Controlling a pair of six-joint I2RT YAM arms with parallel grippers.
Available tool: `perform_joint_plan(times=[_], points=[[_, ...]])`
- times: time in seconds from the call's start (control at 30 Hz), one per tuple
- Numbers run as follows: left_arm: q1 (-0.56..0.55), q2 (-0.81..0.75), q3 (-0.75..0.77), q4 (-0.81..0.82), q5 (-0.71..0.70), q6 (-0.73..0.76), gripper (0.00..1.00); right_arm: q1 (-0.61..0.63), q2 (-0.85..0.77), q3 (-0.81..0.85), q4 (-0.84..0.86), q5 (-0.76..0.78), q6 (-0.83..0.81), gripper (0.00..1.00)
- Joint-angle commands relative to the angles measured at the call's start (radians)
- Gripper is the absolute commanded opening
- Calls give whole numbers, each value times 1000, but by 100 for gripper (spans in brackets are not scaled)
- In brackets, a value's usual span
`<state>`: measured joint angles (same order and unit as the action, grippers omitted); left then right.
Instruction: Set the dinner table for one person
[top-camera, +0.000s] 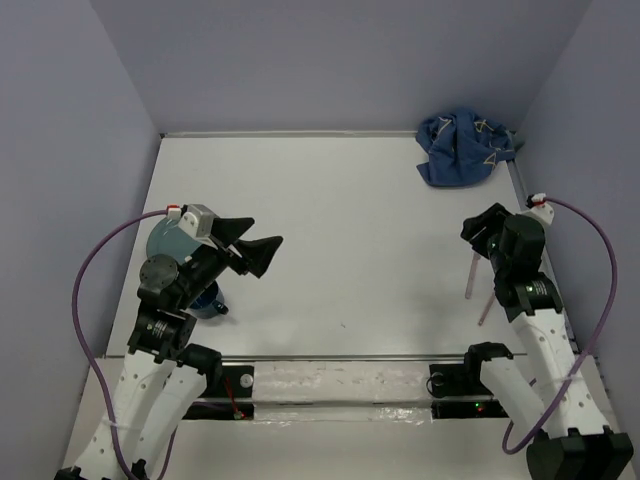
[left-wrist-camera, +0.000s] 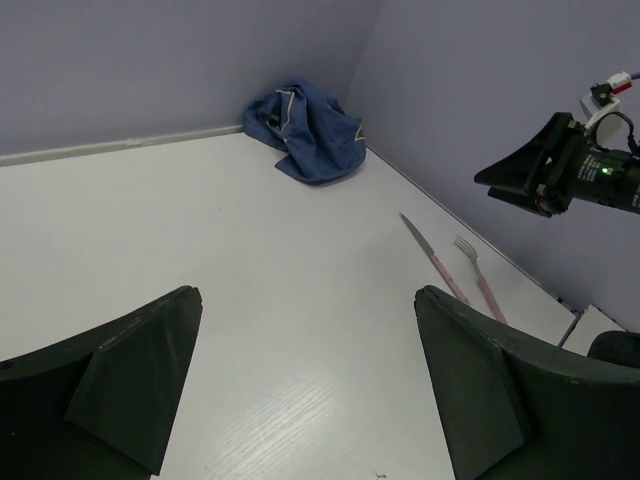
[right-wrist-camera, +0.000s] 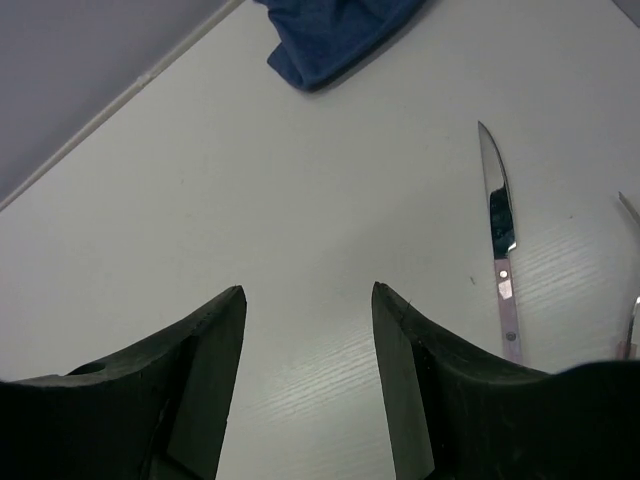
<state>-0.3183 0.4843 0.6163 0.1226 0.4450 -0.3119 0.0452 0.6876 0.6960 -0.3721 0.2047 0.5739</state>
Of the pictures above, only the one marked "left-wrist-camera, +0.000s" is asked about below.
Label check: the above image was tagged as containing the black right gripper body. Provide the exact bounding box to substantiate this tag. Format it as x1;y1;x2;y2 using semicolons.
535;119;639;216

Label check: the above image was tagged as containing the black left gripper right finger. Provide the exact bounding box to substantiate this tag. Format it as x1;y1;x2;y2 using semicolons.
414;286;639;479

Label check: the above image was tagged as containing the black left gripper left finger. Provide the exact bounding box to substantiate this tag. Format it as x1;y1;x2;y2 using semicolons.
1;286;203;479

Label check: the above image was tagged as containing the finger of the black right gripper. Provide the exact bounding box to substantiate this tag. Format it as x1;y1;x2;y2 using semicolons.
488;188;545;215
474;112;573;189

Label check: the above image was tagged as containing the pink-handled fork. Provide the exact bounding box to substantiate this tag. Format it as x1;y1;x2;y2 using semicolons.
454;236;508;325

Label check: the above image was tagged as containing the pink-handled table knife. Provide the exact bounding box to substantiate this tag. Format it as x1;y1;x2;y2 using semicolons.
399;213;470;305

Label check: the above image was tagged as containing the blue fish-print placemat cloth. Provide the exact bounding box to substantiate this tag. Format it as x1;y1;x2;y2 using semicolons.
242;79;366;186

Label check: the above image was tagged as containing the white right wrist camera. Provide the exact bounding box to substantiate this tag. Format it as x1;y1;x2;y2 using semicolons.
580;71;634;146

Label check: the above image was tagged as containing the aluminium table edge rail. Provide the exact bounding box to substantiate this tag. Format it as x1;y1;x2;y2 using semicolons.
1;125;243;168

